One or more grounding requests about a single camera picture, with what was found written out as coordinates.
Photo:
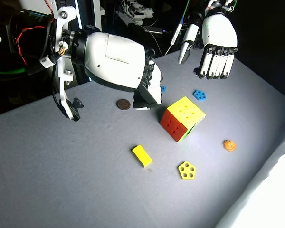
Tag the Rubik's cube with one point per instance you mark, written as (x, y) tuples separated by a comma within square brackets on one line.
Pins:
[(185, 109)]

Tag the spare white robot hand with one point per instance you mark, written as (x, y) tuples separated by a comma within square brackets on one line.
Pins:
[(139, 12)]

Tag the brown round cookie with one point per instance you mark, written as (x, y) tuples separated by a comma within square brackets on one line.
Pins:
[(123, 104)]

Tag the flat black device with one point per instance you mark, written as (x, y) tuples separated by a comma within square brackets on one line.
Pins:
[(152, 29)]

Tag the small blue two-hole block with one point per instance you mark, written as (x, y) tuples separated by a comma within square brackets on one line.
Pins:
[(164, 89)]

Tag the blue pentagon block with holes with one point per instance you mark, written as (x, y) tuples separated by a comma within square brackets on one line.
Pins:
[(195, 95)]

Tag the yellow rectangular block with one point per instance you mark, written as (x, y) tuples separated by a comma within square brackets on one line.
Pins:
[(142, 156)]

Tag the grey table cloth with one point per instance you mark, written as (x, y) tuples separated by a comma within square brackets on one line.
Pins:
[(85, 178)]

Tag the yellow pentagon block with holes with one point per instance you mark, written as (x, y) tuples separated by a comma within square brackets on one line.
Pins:
[(180, 169)]

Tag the orange swirl toy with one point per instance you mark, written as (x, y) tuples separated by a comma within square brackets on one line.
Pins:
[(229, 146)]

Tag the white post with blue strip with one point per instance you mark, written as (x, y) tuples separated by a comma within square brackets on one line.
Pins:
[(97, 14)]

